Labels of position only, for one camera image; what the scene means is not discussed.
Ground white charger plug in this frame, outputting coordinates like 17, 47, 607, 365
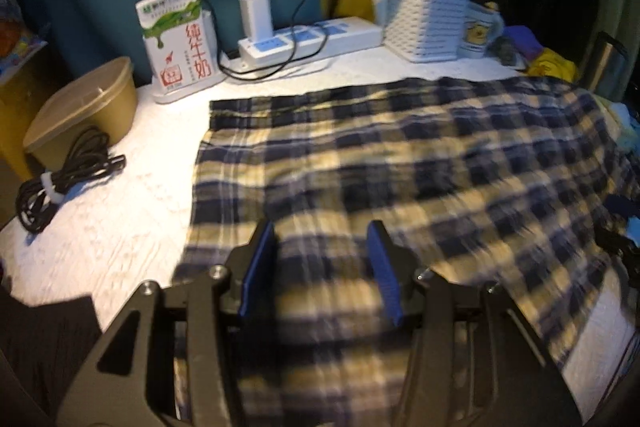
239, 0, 273, 40

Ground orange and white snack bag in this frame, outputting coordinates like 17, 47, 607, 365
0, 0, 46, 78

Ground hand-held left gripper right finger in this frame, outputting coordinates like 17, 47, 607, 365
366, 219, 583, 427

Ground tissue box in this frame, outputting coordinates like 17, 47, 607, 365
607, 102, 640, 135

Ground plaid pants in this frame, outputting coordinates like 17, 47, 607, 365
172, 76, 633, 427

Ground black cloth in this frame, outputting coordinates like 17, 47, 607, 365
0, 277, 103, 418

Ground steel thermos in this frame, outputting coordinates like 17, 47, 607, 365
575, 32, 631, 102

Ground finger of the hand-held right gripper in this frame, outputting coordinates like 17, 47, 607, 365
596, 194, 640, 265

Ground brown cardboard box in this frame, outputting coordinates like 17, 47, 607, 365
0, 47, 61, 182

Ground coiled black cable bundle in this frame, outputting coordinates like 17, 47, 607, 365
16, 127, 127, 235

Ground white printed mug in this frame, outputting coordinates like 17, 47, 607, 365
457, 2, 505, 60

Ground small grey object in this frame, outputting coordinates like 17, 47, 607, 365
487, 38, 521, 66

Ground yellow cloth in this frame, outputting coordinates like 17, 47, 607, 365
525, 48, 581, 82

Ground white power strip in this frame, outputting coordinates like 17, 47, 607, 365
220, 18, 383, 72

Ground white milk carton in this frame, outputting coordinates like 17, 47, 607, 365
135, 0, 216, 95

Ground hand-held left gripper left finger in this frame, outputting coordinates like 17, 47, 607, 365
55, 219, 278, 427

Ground purple cloth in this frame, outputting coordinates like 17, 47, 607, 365
502, 25, 543, 58

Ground white plastic basket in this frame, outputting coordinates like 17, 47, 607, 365
382, 0, 473, 64

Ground brown paper bowl with lid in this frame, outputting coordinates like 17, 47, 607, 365
22, 56, 138, 158

